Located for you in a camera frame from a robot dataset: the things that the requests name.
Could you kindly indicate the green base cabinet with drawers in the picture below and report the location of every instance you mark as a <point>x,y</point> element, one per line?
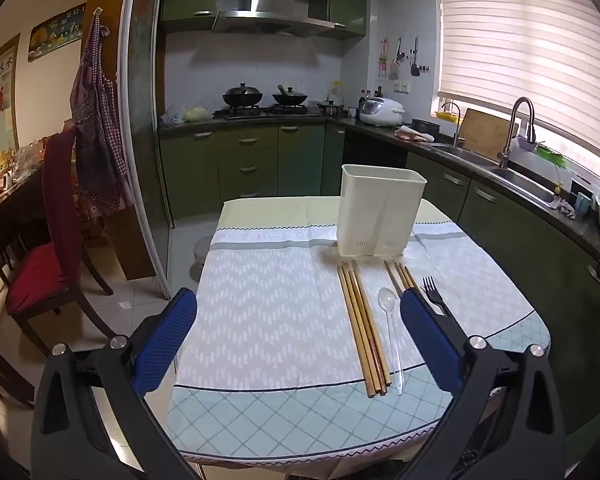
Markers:
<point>250,165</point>

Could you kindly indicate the small steel pot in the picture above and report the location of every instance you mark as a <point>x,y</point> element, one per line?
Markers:
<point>330,109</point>

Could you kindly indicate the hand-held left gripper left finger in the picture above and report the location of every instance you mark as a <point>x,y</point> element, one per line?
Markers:
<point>165,340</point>

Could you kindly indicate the pink dish cloth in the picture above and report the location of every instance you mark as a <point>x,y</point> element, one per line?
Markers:
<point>410,135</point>

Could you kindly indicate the pink hanging tool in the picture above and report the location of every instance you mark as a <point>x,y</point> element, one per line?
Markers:
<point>383,60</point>

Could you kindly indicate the cooking oil bottle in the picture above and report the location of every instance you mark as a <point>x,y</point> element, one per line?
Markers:
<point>335,91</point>

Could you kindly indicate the group of sauce bottles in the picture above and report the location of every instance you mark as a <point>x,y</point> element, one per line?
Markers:
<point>370,95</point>

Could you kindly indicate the green plastic sill item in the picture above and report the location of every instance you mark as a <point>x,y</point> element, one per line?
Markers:
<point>552,156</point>

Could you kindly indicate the red seat cushion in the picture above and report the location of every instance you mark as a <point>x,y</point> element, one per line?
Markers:
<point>35,272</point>

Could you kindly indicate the wooden chopstick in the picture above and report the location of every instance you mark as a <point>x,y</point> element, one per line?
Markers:
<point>405,277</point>
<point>354,332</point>
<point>372,327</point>
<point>366,330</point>
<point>395,278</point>
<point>360,331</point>
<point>411,276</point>

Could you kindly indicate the steel double sink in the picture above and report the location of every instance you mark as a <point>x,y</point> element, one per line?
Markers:
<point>520,180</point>

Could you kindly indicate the gas stove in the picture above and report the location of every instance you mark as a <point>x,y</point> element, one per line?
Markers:
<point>265,111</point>

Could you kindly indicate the clear plastic spoon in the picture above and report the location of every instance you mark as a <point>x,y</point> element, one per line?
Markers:
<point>386,302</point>

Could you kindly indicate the white rice cooker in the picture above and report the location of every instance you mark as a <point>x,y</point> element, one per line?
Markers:
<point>380,112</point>

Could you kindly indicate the steel range hood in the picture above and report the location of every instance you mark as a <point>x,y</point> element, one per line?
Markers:
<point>275,15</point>

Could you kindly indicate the white window blind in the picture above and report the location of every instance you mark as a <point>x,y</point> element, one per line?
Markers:
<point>525,45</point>

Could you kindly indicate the black wok with lid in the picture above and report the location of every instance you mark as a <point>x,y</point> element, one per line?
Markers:
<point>242,95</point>

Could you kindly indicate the plastic bag with food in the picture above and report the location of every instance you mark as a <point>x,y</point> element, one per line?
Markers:
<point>192,114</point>

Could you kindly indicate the black inner pot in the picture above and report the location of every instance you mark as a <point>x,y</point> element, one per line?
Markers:
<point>425,126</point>

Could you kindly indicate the glass sliding door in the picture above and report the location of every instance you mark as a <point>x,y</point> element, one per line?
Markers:
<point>145,135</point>

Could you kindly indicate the pile of snack packets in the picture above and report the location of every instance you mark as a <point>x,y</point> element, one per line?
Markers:
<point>10,170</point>

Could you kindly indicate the wooden cutting board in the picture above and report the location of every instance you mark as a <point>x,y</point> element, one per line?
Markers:
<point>485,135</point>

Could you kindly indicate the long green base cabinet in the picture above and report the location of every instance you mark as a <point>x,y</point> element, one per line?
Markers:
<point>530,260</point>

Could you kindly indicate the black plastic fork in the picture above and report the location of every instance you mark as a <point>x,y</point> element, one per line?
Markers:
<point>432,294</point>

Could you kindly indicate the white wall socket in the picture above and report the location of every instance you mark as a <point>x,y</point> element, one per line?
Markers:
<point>403,87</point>

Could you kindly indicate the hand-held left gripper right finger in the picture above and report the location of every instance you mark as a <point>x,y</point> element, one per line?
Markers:
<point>430,340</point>

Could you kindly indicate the hanging pale spatula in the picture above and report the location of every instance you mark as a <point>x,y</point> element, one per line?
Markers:
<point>395,67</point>

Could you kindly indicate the checkered apron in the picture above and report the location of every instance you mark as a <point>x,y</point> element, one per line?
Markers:
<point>102,125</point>

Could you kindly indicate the hanging black spatula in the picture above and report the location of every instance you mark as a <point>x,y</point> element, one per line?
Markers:
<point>415,67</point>

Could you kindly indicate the white plastic utensil holder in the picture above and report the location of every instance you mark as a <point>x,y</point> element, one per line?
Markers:
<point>380,210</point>

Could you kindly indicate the small steel faucet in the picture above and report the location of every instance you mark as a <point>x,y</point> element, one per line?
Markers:
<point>455,115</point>

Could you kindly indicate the dark stone countertop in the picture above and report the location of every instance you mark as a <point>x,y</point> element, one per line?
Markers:
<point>375,131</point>

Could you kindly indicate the wooden chair with red cover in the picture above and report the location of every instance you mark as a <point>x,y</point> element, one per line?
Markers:
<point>60,200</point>

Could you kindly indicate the tall steel faucet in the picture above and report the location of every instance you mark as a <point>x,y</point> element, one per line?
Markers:
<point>517,110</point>

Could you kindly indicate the dark wooden side table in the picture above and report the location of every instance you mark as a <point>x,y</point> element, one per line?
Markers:
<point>10,210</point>

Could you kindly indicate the yellow sill tray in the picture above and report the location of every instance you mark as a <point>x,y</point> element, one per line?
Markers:
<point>447,116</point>

